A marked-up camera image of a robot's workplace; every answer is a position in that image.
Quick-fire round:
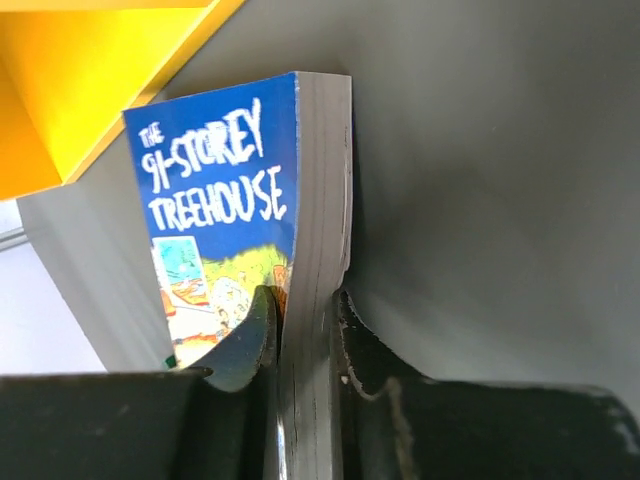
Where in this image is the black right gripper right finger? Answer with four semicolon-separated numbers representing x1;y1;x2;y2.
332;291;639;479

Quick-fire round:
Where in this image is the blue 39-storey book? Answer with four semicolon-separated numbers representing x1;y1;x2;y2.
123;71;353;479

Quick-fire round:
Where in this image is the yellow wooden shelf cabinet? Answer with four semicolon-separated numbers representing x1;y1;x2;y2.
1;0;243;200

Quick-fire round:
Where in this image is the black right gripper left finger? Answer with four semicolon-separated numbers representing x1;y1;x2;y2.
1;286;278;479

